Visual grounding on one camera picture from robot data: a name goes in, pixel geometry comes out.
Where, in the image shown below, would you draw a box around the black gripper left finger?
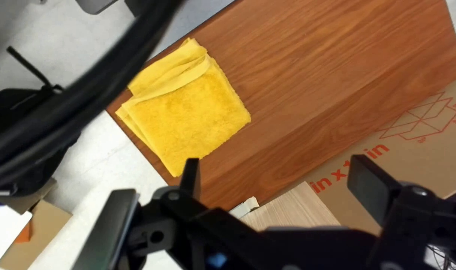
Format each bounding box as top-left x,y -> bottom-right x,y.
73,158 -> 226,270

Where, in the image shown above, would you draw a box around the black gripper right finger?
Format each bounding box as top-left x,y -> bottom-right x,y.
347,155 -> 456,242

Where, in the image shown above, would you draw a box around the yellow towel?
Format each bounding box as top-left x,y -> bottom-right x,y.
115,36 -> 254,179

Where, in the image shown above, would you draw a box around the cardboard box red print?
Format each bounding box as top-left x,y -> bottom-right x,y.
305,74 -> 456,237

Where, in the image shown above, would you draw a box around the white paper strip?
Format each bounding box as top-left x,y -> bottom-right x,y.
230,195 -> 262,219

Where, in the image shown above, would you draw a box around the light wood panel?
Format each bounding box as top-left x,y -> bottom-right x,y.
238,180 -> 343,233

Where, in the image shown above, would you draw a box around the flat cardboard piece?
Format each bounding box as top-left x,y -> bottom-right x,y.
0,200 -> 74,270

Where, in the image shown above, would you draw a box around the small orange block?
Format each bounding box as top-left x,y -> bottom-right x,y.
16,219 -> 37,246

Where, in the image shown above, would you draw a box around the black bag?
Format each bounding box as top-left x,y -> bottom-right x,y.
0,87 -> 83,198

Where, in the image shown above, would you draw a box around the white sheet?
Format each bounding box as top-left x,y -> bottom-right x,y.
0,203 -> 35,270

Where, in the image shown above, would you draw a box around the black metal rod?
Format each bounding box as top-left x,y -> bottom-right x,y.
7,45 -> 65,95

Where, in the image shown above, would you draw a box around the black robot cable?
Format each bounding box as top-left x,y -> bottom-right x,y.
0,0 -> 188,177

